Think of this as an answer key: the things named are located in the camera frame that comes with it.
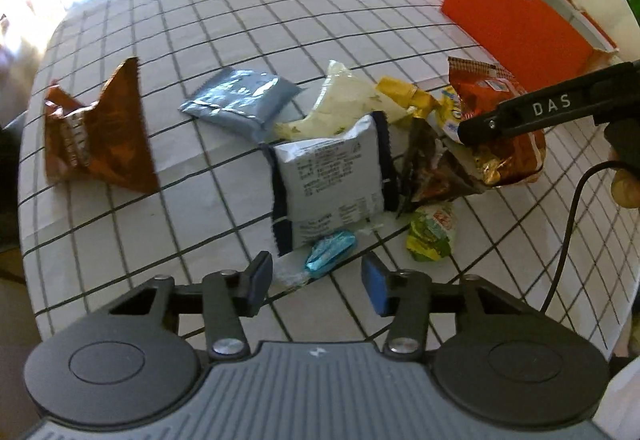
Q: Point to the person's right hand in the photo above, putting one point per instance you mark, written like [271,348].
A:
[627,187]

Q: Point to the white packet with navy edges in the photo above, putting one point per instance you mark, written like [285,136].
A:
[325,180]

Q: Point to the cream star-print packet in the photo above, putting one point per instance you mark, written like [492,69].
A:
[345,105]

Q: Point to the mustard yellow packet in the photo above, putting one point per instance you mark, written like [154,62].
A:
[400,92]

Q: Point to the white checked tablecloth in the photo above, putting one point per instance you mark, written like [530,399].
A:
[250,20]

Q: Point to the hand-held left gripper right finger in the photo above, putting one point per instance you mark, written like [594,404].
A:
[375,285]

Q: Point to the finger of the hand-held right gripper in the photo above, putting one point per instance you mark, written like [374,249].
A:
[525,112]

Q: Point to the yellow and blue snack packet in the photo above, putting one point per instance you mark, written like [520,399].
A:
[447,117]

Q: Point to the teal candy wrapper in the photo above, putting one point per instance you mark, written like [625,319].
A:
[327,255]

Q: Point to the red-orange chips bag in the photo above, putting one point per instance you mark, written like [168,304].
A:
[510,155]

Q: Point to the orange cardboard box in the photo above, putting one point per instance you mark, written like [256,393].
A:
[500,15]

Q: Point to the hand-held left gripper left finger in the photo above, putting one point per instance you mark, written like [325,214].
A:
[260,282]

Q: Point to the dark chair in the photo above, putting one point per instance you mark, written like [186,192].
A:
[10,185]

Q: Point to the grey-blue foil packet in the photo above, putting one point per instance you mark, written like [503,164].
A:
[240,100]

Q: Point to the dark brown foil bag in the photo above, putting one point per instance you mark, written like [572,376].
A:
[435,180]

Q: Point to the brown snack bag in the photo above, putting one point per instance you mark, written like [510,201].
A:
[120,140]

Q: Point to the green and yellow small packet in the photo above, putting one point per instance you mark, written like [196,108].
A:
[430,235]

